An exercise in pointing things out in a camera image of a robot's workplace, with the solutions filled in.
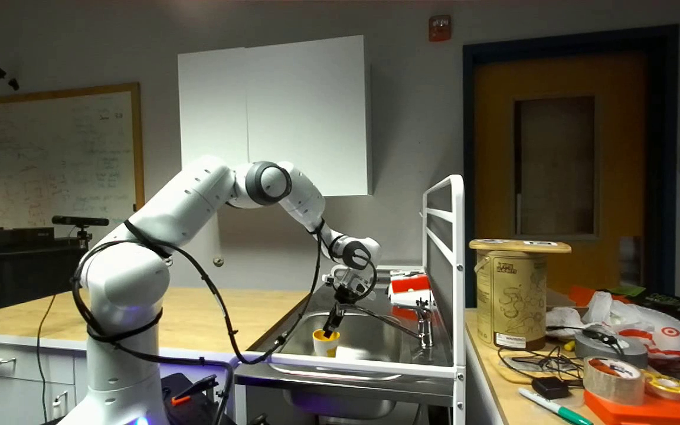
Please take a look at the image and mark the stainless steel sink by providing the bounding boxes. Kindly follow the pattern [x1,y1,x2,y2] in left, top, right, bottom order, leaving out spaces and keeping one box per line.
[231,262,467,406]

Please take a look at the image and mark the black tangled cables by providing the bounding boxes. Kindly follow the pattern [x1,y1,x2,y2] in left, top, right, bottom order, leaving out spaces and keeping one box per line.
[495,332,587,386]

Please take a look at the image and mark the black camera on tripod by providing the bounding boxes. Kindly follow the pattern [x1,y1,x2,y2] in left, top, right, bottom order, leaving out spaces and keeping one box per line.
[50,213,114,249]

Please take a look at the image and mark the dark door frame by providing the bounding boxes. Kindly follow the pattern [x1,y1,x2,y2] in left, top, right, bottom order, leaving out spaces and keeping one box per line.
[461,24,680,308]

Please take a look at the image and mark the orange door with window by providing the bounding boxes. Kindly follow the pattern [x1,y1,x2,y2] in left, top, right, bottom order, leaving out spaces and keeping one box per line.
[475,49,646,298]

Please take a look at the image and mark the green white marker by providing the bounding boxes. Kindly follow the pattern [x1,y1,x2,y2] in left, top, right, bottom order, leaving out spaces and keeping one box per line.
[516,386,596,425]

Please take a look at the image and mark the yellow paper cup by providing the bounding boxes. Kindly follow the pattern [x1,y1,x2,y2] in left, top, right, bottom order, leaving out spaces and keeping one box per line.
[311,328,342,358]

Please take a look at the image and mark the white wall cabinet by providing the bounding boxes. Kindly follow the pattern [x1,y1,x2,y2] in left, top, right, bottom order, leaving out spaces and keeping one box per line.
[176,33,370,201]

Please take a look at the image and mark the red and white box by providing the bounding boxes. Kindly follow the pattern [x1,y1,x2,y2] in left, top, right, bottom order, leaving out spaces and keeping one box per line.
[388,271,436,312]

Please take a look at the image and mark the black equipment case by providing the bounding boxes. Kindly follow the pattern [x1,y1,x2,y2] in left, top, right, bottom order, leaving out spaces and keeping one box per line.
[0,224,89,318]

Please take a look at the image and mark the round gold tin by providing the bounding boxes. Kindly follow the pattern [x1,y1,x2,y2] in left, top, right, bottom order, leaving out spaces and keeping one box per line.
[643,373,680,403]

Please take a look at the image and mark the white metal rack frame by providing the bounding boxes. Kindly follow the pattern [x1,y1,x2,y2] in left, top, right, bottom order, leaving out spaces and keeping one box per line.
[420,172,469,425]

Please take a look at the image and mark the red fire alarm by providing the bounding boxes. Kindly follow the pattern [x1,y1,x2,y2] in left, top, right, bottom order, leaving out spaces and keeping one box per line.
[427,14,454,46]

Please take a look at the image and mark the grey tape roll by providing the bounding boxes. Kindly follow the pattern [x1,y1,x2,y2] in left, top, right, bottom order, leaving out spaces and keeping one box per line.
[571,328,635,363]

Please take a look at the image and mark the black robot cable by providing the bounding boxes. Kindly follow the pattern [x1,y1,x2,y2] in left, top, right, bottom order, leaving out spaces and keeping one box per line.
[68,218,380,425]

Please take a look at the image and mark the white drawer cabinet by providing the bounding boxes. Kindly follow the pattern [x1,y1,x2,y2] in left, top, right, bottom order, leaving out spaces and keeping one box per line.
[0,332,89,425]

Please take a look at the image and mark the white plastic bag red logo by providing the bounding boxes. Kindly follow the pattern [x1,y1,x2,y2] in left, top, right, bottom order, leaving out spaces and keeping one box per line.
[546,290,680,367]

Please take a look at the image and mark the orange flat box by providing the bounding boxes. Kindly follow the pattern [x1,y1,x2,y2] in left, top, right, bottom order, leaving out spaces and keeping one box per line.
[584,389,680,425]

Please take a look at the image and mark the black and red device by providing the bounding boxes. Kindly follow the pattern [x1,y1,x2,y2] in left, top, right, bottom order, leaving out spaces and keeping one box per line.
[160,370,228,425]

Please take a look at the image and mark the small black box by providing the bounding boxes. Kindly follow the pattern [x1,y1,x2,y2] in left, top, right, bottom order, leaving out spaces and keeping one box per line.
[531,375,571,402]

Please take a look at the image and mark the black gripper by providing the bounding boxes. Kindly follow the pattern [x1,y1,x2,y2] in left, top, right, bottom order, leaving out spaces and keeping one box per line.
[320,264,376,336]

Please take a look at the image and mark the chrome sink faucet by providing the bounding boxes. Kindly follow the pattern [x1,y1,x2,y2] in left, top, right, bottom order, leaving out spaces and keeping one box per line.
[355,296,440,355]

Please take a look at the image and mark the brown packing tape roll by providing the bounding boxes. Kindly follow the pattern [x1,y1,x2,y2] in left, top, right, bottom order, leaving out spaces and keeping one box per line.
[580,355,646,409]

